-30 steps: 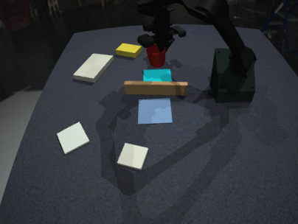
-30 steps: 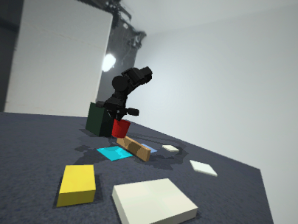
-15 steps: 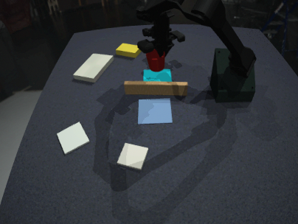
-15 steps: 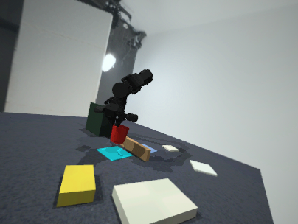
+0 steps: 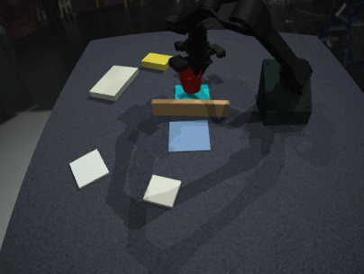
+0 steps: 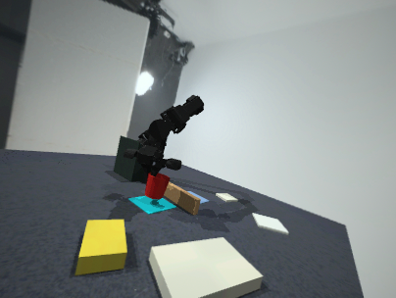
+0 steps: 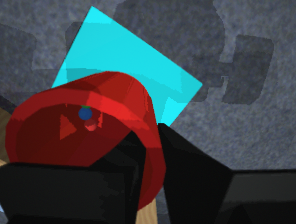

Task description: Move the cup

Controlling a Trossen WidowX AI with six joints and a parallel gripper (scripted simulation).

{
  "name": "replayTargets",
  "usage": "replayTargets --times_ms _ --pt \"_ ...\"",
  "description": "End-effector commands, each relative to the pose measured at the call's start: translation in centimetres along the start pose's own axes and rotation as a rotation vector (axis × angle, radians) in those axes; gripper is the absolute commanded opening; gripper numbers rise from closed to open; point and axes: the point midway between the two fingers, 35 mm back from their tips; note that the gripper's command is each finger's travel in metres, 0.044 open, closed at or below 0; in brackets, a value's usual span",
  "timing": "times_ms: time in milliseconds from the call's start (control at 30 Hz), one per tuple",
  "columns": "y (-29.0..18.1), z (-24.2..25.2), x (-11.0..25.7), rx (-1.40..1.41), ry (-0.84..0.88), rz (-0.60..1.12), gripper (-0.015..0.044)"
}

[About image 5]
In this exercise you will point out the pale cream flat square tile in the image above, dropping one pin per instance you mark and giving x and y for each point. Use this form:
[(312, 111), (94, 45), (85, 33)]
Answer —
[(162, 191)]

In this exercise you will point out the yellow block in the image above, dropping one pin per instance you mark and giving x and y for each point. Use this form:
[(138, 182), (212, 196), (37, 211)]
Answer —
[(156, 61)]

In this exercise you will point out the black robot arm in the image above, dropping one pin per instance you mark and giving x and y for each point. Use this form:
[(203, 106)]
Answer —
[(250, 18)]

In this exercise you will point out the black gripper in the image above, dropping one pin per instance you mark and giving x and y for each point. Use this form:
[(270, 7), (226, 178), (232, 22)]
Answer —
[(198, 52)]

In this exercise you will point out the tan wooden bar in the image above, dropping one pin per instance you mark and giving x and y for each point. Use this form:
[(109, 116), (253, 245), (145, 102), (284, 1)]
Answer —
[(190, 107)]

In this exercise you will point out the pale cream flat block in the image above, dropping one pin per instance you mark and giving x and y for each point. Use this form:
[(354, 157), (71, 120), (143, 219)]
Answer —
[(114, 82)]

